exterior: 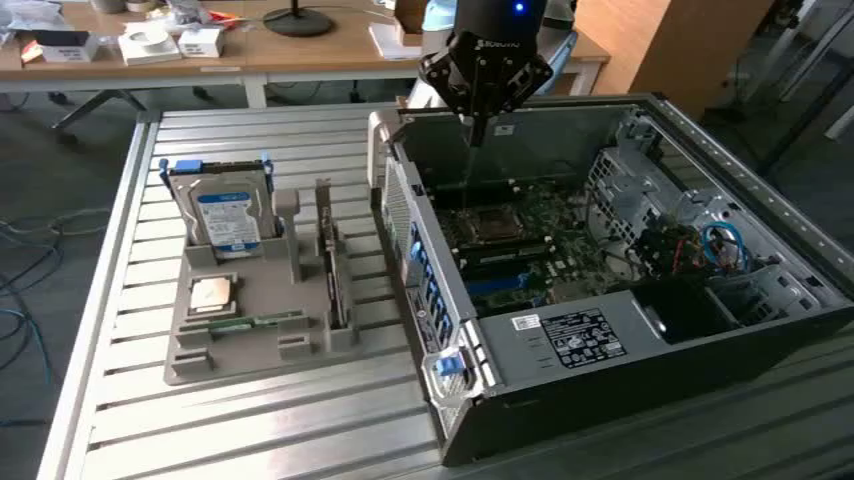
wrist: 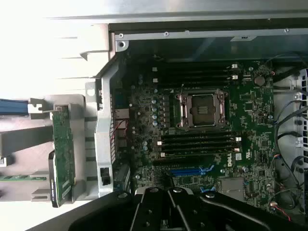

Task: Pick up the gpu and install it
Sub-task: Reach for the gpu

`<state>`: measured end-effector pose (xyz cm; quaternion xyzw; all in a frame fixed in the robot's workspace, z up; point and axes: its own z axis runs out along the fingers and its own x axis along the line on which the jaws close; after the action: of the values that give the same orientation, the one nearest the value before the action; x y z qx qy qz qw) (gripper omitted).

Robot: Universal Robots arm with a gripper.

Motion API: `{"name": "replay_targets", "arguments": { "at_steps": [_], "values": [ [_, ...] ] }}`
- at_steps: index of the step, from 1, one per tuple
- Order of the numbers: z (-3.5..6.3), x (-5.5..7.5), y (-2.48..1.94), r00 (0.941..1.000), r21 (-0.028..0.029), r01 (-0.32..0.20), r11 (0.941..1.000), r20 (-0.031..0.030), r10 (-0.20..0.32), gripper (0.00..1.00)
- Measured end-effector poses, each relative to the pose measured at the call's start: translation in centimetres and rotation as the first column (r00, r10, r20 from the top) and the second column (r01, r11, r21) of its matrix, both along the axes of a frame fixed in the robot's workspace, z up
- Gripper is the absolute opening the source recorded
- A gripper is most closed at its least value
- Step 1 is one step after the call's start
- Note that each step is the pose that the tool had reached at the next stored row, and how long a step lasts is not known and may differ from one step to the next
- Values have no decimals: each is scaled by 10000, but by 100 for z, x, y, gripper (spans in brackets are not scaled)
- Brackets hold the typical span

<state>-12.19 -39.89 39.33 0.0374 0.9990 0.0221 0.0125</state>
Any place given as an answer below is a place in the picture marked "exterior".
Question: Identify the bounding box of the green RAM stick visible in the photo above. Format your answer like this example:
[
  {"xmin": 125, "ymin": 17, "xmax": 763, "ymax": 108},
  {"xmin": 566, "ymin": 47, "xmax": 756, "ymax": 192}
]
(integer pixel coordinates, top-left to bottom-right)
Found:
[{"xmin": 177, "ymin": 309, "xmax": 305, "ymax": 331}]

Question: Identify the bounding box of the white booklet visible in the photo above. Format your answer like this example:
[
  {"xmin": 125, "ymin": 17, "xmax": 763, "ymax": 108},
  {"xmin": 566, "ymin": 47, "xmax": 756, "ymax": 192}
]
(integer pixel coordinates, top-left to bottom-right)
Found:
[{"xmin": 368, "ymin": 22, "xmax": 425, "ymax": 61}]

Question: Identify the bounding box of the blue expansion slot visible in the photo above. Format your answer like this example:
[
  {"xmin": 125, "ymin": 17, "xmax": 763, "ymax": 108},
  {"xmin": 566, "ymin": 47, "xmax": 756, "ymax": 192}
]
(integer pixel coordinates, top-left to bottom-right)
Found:
[{"xmin": 465, "ymin": 277, "xmax": 534, "ymax": 297}]

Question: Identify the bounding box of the blue wire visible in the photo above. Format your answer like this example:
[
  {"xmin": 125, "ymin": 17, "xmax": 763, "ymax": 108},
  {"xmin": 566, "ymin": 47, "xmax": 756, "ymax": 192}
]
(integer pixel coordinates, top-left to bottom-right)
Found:
[{"xmin": 699, "ymin": 219, "xmax": 755, "ymax": 274}]

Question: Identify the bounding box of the wooden cabinet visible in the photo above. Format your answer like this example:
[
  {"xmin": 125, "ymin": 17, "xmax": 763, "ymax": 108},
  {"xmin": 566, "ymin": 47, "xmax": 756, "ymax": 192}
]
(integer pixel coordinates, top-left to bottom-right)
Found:
[{"xmin": 572, "ymin": 0, "xmax": 779, "ymax": 121}]

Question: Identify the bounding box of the black open PC case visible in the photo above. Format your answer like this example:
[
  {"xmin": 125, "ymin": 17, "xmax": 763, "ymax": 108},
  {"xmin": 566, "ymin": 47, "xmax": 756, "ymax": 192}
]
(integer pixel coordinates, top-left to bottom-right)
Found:
[{"xmin": 365, "ymin": 89, "xmax": 854, "ymax": 469}]

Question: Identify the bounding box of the silver disk bay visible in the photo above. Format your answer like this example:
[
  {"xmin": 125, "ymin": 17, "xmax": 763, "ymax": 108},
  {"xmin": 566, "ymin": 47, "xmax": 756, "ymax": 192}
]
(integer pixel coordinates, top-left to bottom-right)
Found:
[{"xmin": 703, "ymin": 264, "xmax": 825, "ymax": 326}]

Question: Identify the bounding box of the hard disk in blue caddy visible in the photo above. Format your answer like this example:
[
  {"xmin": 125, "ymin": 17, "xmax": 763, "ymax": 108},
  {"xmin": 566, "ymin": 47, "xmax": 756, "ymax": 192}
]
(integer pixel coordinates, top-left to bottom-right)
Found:
[{"xmin": 158, "ymin": 153, "xmax": 288, "ymax": 261}]

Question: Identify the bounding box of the silver perforated drive cage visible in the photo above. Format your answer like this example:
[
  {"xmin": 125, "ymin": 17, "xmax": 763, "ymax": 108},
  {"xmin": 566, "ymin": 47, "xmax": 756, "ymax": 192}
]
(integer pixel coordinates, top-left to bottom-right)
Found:
[{"xmin": 585, "ymin": 144, "xmax": 692, "ymax": 251}]

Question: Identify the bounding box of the white box black lid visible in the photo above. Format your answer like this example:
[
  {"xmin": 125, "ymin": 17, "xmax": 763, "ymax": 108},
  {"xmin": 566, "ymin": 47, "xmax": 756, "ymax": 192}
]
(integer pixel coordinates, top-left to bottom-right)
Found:
[{"xmin": 31, "ymin": 29, "xmax": 101, "ymax": 64}]

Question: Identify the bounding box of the green motherboard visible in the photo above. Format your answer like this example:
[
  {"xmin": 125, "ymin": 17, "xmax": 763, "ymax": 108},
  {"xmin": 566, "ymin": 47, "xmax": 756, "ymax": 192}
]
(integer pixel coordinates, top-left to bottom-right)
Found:
[{"xmin": 432, "ymin": 182, "xmax": 641, "ymax": 319}]

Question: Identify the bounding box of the silver CPU chip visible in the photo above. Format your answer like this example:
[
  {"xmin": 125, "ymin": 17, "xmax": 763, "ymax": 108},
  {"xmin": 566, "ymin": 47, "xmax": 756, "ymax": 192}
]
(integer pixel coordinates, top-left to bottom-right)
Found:
[{"xmin": 187, "ymin": 277, "xmax": 233, "ymax": 314}]

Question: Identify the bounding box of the metal CPU socket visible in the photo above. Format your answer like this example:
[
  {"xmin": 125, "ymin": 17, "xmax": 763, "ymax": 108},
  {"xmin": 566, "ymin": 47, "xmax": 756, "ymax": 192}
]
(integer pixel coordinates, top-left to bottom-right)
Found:
[{"xmin": 465, "ymin": 207, "xmax": 525, "ymax": 244}]

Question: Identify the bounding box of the black expansion slot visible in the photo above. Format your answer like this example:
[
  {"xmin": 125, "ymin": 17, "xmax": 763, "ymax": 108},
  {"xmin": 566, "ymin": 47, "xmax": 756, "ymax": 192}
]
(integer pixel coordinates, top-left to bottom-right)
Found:
[
  {"xmin": 462, "ymin": 252, "xmax": 558, "ymax": 270},
  {"xmin": 456, "ymin": 241, "xmax": 552, "ymax": 257}
]

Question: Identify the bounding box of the grey floor cable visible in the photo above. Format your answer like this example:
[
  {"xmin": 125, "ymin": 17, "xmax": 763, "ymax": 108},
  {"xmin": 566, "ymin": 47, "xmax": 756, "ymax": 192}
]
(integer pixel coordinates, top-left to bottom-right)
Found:
[{"xmin": 0, "ymin": 207, "xmax": 111, "ymax": 236}]

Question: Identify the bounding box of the grey printed parts rack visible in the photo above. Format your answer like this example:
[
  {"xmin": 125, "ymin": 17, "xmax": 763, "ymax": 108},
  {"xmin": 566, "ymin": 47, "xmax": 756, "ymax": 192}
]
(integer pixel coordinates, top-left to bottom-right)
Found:
[{"xmin": 162, "ymin": 187, "xmax": 365, "ymax": 386}]

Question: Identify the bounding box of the small white labelled box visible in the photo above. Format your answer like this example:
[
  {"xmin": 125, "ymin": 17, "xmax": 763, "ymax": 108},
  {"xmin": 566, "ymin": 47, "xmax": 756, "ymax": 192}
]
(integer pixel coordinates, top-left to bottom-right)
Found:
[{"xmin": 177, "ymin": 27, "xmax": 225, "ymax": 59}]

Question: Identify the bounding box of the blue case latch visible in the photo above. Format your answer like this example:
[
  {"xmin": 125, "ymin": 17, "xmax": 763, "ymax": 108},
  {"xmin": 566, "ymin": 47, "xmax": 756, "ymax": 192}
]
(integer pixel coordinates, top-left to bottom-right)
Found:
[{"xmin": 430, "ymin": 351, "xmax": 466, "ymax": 377}]

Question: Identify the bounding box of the blue floor cable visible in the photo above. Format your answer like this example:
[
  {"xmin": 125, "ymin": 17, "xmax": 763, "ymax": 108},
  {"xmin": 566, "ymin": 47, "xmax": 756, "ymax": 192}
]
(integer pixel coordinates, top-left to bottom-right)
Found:
[{"xmin": 0, "ymin": 219, "xmax": 65, "ymax": 426}]

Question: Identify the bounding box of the wooden desk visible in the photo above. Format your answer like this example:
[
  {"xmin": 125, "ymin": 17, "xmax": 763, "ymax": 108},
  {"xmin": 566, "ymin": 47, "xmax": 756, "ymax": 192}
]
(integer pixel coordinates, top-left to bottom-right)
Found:
[{"xmin": 0, "ymin": 0, "xmax": 612, "ymax": 146}]

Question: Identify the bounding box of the black nvidia graphics card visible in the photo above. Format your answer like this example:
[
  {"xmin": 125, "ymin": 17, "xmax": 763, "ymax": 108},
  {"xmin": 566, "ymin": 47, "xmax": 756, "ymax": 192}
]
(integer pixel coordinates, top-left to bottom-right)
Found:
[{"xmin": 312, "ymin": 177, "xmax": 356, "ymax": 334}]

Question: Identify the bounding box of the black round lamp base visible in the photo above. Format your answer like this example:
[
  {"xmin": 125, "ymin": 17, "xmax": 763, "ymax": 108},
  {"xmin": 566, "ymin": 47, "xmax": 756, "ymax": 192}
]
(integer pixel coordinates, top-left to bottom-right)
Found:
[{"xmin": 261, "ymin": 0, "xmax": 334, "ymax": 39}]

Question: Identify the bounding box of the brown cardboard box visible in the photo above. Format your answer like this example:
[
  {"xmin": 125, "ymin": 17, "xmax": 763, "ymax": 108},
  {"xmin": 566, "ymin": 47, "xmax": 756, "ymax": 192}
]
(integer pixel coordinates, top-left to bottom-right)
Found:
[{"xmin": 392, "ymin": 0, "xmax": 428, "ymax": 36}]

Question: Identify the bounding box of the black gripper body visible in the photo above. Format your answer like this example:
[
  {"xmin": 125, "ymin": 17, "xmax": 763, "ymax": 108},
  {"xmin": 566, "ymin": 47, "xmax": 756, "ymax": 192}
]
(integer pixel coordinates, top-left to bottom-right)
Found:
[{"xmin": 442, "ymin": 0, "xmax": 549, "ymax": 115}]

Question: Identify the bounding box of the white box with tape ring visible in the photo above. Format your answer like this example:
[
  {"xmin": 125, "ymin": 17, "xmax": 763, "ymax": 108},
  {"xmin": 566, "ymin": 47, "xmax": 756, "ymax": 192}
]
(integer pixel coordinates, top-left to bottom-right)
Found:
[{"xmin": 117, "ymin": 27, "xmax": 182, "ymax": 66}]

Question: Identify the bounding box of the grey power supply unit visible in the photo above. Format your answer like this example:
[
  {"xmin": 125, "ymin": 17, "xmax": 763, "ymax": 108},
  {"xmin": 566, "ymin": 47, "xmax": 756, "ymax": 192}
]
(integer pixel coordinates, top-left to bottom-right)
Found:
[{"xmin": 473, "ymin": 289, "xmax": 668, "ymax": 389}]

